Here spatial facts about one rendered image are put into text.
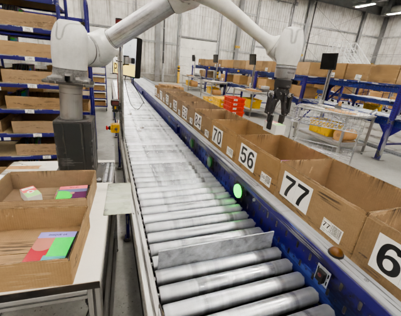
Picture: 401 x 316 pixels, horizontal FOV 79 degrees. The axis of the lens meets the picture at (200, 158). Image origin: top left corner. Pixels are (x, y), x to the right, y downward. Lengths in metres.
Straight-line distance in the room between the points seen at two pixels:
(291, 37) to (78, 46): 0.95
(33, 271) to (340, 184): 1.19
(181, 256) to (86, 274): 0.31
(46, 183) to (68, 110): 0.38
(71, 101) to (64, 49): 0.24
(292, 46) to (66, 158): 1.22
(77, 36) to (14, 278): 1.00
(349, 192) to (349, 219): 0.37
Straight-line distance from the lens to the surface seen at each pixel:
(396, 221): 0.99
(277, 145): 1.56
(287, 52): 1.18
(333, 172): 1.28
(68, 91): 1.40
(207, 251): 0.94
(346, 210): 0.89
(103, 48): 1.50
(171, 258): 0.91
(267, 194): 1.13
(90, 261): 0.96
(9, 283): 0.93
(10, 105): 2.49
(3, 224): 1.18
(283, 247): 1.11
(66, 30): 1.38
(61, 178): 1.41
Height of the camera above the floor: 1.40
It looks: 21 degrees down
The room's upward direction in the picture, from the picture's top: 5 degrees clockwise
